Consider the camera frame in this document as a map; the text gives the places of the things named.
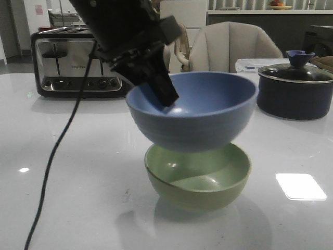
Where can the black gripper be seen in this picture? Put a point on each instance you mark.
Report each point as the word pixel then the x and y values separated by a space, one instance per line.
pixel 132 38

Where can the blue bowl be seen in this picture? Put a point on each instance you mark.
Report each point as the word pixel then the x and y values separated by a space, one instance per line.
pixel 212 109

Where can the green bowl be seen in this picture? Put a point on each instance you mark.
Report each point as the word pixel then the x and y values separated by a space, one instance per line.
pixel 204 181

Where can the cream office chair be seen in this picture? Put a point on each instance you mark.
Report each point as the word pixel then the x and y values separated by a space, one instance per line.
pixel 182 49

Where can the white cabinet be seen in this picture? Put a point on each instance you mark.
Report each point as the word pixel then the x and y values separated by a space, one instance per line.
pixel 192 14

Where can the beige upholstered chair right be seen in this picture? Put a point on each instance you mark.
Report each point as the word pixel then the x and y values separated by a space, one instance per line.
pixel 218 46

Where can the black and chrome toaster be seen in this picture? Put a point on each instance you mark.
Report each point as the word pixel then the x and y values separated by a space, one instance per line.
pixel 62 64

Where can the clear plastic container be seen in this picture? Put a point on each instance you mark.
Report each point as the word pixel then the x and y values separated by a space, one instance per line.
pixel 253 64

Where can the metal cart in background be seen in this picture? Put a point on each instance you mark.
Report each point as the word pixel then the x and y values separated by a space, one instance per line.
pixel 64 19

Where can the fruit bowl on counter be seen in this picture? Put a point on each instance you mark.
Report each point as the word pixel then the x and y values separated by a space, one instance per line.
pixel 278 5

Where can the dark kitchen counter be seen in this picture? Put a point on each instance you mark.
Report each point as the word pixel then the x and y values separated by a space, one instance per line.
pixel 286 28

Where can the glass pot lid blue knob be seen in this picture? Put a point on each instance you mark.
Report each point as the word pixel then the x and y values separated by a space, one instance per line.
pixel 297 70

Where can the dark blue cooking pot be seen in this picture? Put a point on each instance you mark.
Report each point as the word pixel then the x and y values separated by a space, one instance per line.
pixel 295 101

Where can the black appliance at right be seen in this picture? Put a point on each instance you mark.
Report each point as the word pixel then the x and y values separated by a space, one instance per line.
pixel 318 39

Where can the brown cloth at right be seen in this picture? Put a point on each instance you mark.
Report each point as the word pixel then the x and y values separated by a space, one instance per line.
pixel 323 62

